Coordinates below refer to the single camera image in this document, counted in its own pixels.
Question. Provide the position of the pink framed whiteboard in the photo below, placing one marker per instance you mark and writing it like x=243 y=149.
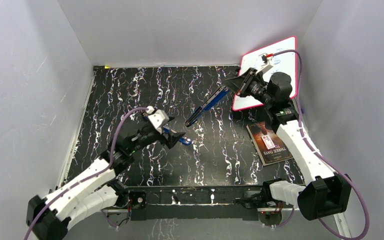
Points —
x=286 y=63

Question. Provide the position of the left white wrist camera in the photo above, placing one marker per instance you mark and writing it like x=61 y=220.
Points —
x=157 y=117

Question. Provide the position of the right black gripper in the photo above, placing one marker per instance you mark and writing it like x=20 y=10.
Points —
x=241 y=83

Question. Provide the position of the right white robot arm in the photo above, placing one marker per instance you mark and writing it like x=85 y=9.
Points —
x=325 y=192

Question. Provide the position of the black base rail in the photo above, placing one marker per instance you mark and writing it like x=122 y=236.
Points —
x=244 y=202

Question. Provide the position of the blue stapler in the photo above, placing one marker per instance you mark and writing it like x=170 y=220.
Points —
x=215 y=97
x=185 y=140

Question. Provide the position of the dark brown book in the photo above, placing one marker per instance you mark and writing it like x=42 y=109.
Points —
x=271 y=149

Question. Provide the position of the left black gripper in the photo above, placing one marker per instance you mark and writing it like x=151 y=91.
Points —
x=171 y=139

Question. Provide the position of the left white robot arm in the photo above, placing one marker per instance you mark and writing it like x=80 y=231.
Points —
x=96 y=188

